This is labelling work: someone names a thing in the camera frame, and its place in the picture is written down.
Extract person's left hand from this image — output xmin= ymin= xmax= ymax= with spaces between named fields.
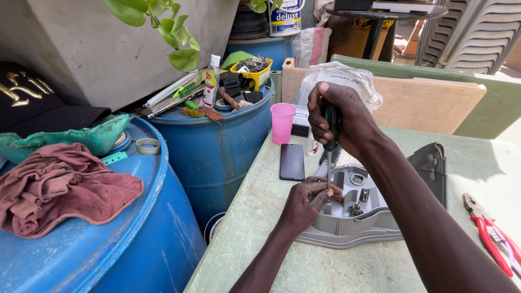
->
xmin=278 ymin=176 xmax=344 ymax=241

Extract person's right hand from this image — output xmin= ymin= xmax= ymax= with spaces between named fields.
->
xmin=307 ymin=81 xmax=386 ymax=160

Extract light grey plastic appliance housing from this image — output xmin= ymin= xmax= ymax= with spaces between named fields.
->
xmin=295 ymin=161 xmax=408 ymax=250

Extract black bristle brush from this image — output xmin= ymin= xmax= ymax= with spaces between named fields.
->
xmin=319 ymin=148 xmax=344 ymax=167

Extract black smartphone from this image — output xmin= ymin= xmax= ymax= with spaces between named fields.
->
xmin=279 ymin=143 xmax=306 ymax=181

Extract small white bottle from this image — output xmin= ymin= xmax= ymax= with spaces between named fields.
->
xmin=306 ymin=127 xmax=320 ymax=157

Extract black and white small box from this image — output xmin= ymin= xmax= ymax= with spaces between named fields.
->
xmin=291 ymin=105 xmax=312 ymax=138

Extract pink plastic cup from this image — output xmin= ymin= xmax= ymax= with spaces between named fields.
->
xmin=270 ymin=103 xmax=297 ymax=146

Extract blue plastic barrel with tools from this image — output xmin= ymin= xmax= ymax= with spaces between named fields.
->
xmin=144 ymin=75 xmax=275 ymax=233

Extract dark grey plastic cover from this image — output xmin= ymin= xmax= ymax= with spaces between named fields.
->
xmin=407 ymin=142 xmax=448 ymax=210

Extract white woven plastic sack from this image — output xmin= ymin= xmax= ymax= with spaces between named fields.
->
xmin=293 ymin=62 xmax=384 ymax=114

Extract yellow tub of screws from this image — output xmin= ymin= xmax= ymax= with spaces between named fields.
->
xmin=230 ymin=56 xmax=273 ymax=92

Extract rusty large drill bit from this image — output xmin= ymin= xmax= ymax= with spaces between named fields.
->
xmin=217 ymin=86 xmax=242 ymax=110

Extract beige tile-pattern plastic board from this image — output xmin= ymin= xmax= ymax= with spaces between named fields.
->
xmin=281 ymin=58 xmax=487 ymax=135

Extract white and red plastic bag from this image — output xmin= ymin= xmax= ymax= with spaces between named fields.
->
xmin=293 ymin=27 xmax=332 ymax=69

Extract brown cardboard box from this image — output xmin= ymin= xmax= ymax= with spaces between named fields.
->
xmin=328 ymin=24 xmax=395 ymax=62

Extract clear bottle with green label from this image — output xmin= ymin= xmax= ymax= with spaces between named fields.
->
xmin=202 ymin=54 xmax=221 ymax=109

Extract long metal strip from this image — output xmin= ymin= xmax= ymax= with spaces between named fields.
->
xmin=147 ymin=87 xmax=205 ymax=119

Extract white paint bucket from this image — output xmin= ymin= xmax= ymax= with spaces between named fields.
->
xmin=266 ymin=0 xmax=306 ymax=38

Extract black round table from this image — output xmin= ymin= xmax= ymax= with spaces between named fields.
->
xmin=326 ymin=3 xmax=449 ymax=61

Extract white plastic tube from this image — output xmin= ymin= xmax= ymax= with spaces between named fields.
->
xmin=143 ymin=71 xmax=200 ymax=108

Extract black rubber tyre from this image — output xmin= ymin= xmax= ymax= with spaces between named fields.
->
xmin=229 ymin=4 xmax=270 ymax=41

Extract grey tape roll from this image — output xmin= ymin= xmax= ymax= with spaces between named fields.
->
xmin=135 ymin=138 xmax=161 ymax=155

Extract green leafy plant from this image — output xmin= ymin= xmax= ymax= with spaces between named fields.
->
xmin=104 ymin=0 xmax=202 ymax=74

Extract small plant leaves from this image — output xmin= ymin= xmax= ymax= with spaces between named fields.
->
xmin=246 ymin=0 xmax=283 ymax=14

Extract pink and white toothbrush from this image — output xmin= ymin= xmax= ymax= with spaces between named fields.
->
xmin=486 ymin=222 xmax=521 ymax=277

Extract large blue plastic barrel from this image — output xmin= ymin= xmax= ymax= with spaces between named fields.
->
xmin=0 ymin=116 xmax=207 ymax=293

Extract white book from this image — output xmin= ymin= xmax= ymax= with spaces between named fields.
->
xmin=371 ymin=1 xmax=438 ymax=14

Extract green perforated plastic strip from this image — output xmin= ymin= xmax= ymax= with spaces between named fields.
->
xmin=100 ymin=151 xmax=129 ymax=166

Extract stack of grey plastic chairs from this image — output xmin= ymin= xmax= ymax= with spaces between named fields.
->
xmin=415 ymin=0 xmax=521 ymax=76

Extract torn green cloth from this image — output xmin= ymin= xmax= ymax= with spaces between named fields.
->
xmin=0 ymin=114 xmax=134 ymax=164

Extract grey concrete planter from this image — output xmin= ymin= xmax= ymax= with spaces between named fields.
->
xmin=0 ymin=0 xmax=241 ymax=112

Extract dusty red cloth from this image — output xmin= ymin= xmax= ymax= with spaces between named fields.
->
xmin=0 ymin=142 xmax=144 ymax=239

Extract black cap with gold print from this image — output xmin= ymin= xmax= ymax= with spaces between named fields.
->
xmin=0 ymin=61 xmax=112 ymax=139

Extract black strap buckle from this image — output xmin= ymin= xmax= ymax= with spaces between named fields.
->
xmin=222 ymin=72 xmax=245 ymax=98

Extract slim green-handled screwdriver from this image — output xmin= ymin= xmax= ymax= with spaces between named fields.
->
xmin=155 ymin=81 xmax=197 ymax=112

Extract red-handled pliers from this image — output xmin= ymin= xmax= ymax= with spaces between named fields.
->
xmin=462 ymin=192 xmax=521 ymax=278

